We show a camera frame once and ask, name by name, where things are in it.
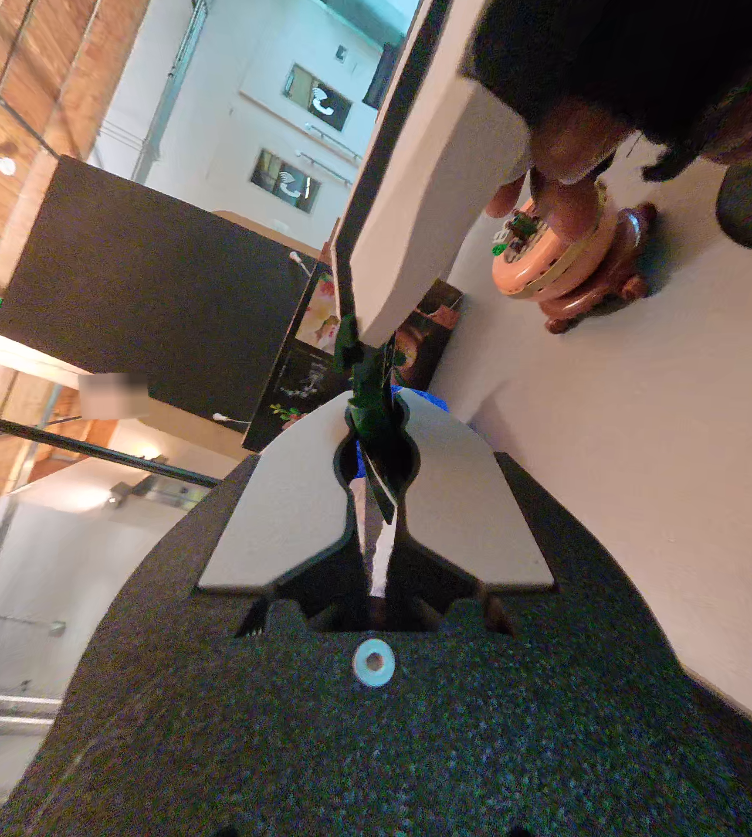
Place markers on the dark green lego leaf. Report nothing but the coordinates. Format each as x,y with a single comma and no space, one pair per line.
369,399

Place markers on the black light stand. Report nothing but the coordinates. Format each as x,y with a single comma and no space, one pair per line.
88,450

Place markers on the black phone sign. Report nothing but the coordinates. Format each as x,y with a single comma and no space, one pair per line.
291,186
330,104

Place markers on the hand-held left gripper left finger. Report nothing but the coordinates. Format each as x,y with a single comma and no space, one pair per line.
278,510

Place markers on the orchid lego set box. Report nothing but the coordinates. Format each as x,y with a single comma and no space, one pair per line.
297,379

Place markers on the blue plastic bin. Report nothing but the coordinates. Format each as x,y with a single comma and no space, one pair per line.
428,399

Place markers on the person's right hand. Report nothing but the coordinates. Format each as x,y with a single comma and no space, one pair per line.
572,144

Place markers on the white ceiling spotlight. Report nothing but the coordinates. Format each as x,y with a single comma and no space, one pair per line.
2,165

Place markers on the terracotta lego flower pot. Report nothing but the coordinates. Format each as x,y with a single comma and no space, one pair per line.
572,268

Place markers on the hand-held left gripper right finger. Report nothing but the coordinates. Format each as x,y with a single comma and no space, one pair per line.
474,510

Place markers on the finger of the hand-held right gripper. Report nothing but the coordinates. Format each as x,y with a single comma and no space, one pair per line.
428,196

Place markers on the black partition panel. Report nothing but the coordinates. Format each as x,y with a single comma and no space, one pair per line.
154,281

